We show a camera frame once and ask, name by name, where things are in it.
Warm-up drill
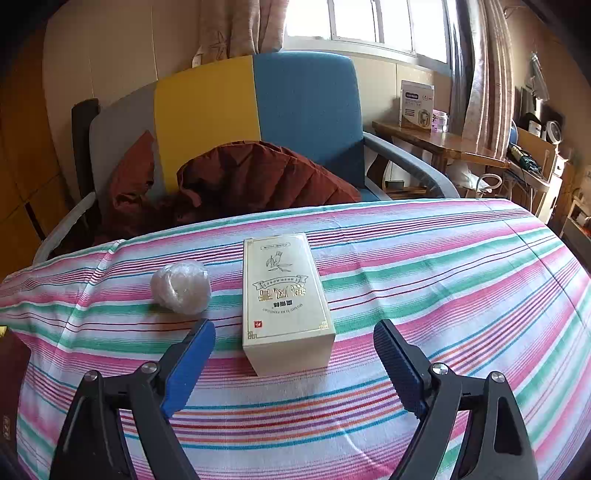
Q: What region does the white carton box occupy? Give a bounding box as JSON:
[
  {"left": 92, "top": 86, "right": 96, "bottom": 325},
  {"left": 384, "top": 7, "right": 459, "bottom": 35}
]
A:
[{"left": 399, "top": 80, "right": 435, "bottom": 129}]

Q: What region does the wooden wardrobe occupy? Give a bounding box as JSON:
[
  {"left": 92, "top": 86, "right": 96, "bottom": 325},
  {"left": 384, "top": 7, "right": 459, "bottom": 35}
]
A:
[{"left": 0, "top": 28, "right": 75, "bottom": 278}]

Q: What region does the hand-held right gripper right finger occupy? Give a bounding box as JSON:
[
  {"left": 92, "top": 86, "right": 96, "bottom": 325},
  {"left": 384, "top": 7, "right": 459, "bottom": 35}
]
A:
[{"left": 373, "top": 318, "right": 541, "bottom": 480}]

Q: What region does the clear plastic wrap ball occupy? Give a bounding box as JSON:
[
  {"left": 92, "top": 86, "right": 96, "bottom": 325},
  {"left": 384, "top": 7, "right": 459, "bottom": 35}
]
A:
[{"left": 151, "top": 260, "right": 212, "bottom": 315}]

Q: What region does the maroon padded jacket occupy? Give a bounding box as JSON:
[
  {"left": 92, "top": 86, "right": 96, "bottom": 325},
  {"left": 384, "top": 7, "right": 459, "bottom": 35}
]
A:
[{"left": 95, "top": 130, "right": 362, "bottom": 245}]

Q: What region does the cream cardboard box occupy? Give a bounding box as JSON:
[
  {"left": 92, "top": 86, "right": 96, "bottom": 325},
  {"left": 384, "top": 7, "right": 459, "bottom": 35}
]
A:
[{"left": 242, "top": 233, "right": 336, "bottom": 377}]

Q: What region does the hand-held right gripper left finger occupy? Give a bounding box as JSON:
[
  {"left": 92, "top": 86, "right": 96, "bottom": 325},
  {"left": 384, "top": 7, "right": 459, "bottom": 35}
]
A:
[{"left": 48, "top": 318, "right": 217, "bottom": 480}]

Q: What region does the window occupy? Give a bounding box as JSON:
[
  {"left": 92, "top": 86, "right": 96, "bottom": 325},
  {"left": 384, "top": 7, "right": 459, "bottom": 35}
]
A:
[{"left": 281, "top": 0, "right": 455, "bottom": 65}]

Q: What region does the beige patterned curtain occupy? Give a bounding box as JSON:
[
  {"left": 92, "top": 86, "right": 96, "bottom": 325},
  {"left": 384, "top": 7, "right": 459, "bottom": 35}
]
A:
[
  {"left": 201, "top": 0, "right": 289, "bottom": 65},
  {"left": 450, "top": 0, "right": 515, "bottom": 158}
]

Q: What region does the brown cardboard box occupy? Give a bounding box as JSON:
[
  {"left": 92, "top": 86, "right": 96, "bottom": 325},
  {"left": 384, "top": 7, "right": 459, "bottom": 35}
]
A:
[{"left": 515, "top": 127, "right": 558, "bottom": 182}]

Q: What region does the grey yellow blue armchair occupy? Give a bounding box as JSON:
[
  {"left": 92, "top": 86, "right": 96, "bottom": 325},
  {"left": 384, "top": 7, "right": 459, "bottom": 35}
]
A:
[{"left": 32, "top": 52, "right": 460, "bottom": 264}]

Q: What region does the striped bedsheet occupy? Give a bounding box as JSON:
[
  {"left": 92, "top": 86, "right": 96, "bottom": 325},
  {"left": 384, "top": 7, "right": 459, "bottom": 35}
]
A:
[{"left": 0, "top": 198, "right": 591, "bottom": 480}]

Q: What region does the wooden side table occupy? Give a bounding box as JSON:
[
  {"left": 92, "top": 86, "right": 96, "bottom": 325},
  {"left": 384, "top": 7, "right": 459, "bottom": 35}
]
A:
[{"left": 372, "top": 121, "right": 511, "bottom": 195}]

